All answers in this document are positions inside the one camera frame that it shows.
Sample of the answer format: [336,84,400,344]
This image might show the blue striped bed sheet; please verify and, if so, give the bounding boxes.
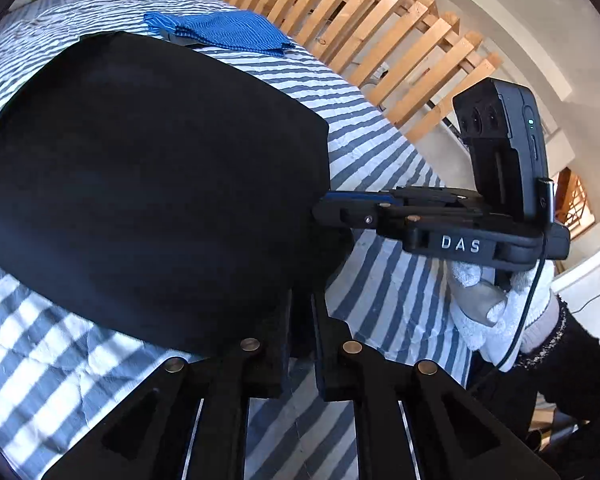
[0,0,473,480]

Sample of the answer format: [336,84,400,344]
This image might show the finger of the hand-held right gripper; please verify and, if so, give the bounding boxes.
[327,187,481,211]
[312,200,421,233]

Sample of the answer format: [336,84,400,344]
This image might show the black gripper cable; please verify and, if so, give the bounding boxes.
[495,177,556,373]

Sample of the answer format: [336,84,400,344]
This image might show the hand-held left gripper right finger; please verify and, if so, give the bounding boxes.
[311,291,561,480]

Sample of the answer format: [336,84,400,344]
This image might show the white storage box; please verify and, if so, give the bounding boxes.
[550,245,600,311]

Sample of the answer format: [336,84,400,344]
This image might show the blue folded cloth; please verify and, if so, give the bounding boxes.
[143,9,297,58]

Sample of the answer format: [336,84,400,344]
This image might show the person's right forearm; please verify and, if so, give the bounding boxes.
[517,300,600,421]

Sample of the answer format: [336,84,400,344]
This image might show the person's right hand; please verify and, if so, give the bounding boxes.
[447,260,561,366]

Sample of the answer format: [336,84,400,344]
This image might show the black pants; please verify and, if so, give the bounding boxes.
[0,30,348,361]

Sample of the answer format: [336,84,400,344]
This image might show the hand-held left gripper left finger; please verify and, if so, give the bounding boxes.
[42,291,292,480]

